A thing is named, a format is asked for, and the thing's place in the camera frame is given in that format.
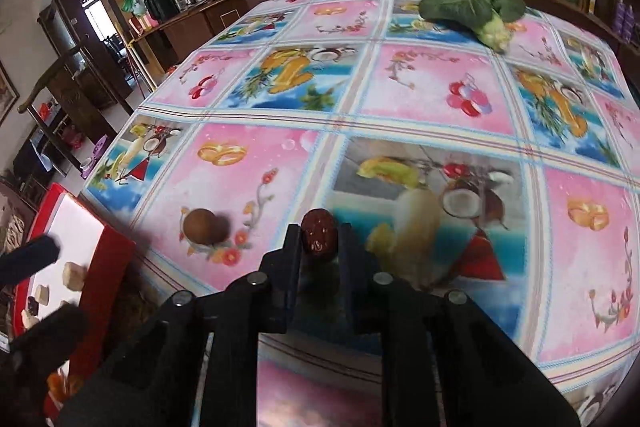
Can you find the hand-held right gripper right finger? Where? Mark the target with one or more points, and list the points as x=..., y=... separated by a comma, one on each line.
x=350, y=282

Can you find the green bag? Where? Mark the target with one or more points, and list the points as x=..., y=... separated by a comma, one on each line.
x=134, y=4

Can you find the purple bottle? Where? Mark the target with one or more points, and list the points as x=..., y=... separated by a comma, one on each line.
x=621, y=19
x=633, y=24

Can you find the framed wall painting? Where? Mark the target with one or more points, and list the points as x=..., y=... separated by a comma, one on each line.
x=7, y=94

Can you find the dark brown round fruit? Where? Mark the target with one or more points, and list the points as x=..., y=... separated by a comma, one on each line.
x=200, y=227

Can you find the dark wooden armchair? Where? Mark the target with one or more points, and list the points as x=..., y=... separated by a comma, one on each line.
x=55, y=82

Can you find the red tray with white inside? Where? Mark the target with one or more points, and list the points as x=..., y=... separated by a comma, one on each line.
x=75, y=227

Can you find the green leafy vegetable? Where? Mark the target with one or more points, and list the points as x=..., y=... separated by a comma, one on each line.
x=470, y=7

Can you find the purple round lid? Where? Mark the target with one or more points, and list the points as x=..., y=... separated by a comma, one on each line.
x=99, y=147

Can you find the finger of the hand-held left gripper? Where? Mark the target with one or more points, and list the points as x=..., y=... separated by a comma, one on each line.
x=47, y=329
x=27, y=257

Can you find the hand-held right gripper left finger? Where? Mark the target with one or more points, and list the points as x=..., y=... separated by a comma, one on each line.
x=280, y=282

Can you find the printed pink and blue tablecloth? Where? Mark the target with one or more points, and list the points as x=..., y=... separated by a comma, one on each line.
x=425, y=117

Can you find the cream white block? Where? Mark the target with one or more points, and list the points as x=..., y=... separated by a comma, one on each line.
x=41, y=295
x=29, y=321
x=74, y=275

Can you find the dark red date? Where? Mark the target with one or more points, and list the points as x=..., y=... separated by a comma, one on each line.
x=32, y=305

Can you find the dark side table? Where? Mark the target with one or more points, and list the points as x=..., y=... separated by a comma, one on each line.
x=35, y=152

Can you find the red bag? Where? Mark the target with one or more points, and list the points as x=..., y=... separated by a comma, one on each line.
x=45, y=109

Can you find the brown wooden cabinet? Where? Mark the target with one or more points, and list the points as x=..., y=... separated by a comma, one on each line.
x=200, y=27

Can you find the broom sticks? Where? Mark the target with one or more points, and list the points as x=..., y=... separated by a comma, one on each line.
x=139, y=59

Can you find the tall dark wooden cabinet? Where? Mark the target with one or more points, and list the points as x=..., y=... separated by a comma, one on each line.
x=65, y=7

